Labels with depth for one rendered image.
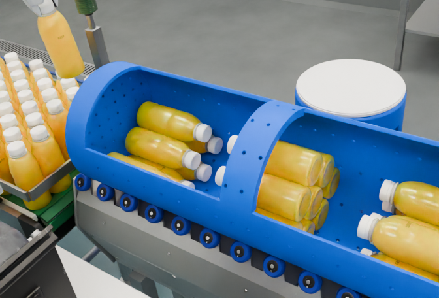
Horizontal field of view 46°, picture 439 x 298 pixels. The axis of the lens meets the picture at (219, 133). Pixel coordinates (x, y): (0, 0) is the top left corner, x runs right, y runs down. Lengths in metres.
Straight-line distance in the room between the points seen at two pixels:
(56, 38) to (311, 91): 0.64
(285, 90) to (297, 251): 2.50
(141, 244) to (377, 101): 0.67
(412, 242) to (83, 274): 0.51
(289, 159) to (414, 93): 2.45
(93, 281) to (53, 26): 0.60
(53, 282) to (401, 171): 0.68
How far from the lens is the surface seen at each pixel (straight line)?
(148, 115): 1.18
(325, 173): 1.01
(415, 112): 3.17
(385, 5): 4.38
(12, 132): 1.33
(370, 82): 1.40
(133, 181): 1.04
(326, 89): 1.36
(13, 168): 1.29
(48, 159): 1.31
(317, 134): 1.07
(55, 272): 0.66
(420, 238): 0.86
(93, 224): 1.32
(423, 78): 3.51
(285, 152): 0.94
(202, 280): 1.15
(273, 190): 0.92
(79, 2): 1.67
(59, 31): 1.20
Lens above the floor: 1.75
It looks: 36 degrees down
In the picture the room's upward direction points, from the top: 7 degrees counter-clockwise
